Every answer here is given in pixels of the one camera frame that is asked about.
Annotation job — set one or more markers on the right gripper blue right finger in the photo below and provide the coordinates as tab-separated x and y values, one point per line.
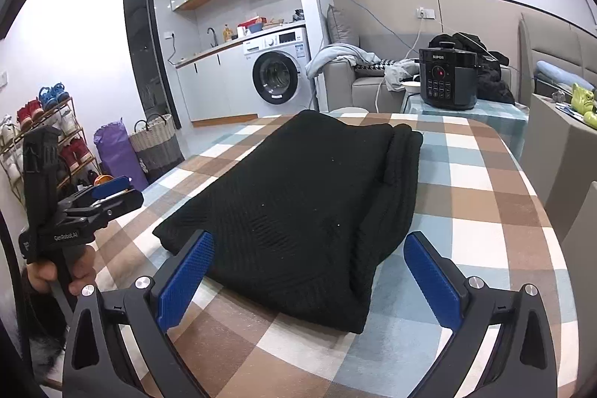
438	279

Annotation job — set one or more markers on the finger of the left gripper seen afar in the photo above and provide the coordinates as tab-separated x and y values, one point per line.
111	187

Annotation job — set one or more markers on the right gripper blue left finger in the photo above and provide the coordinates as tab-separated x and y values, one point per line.
176	282

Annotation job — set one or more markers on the black knitted garment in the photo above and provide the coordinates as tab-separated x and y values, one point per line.
301	224

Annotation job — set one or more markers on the purple bag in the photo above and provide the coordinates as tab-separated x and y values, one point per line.
117	155

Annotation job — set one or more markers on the woven laundry basket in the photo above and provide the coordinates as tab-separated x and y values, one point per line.
156	146

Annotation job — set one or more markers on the shoe rack with shoes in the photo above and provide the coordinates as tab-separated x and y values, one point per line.
50	119

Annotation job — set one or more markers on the white front-load washing machine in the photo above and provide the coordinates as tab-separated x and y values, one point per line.
277	72

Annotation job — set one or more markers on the black electric pressure cooker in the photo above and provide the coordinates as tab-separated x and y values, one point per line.
449	76

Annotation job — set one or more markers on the grey sofa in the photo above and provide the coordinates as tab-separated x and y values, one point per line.
359	86

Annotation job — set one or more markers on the yellow-green toy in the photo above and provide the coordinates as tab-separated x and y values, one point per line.
583	103

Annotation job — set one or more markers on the light blue pillow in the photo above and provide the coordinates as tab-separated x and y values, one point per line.
560	76

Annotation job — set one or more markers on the grey white blanket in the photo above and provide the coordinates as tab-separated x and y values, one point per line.
354	55

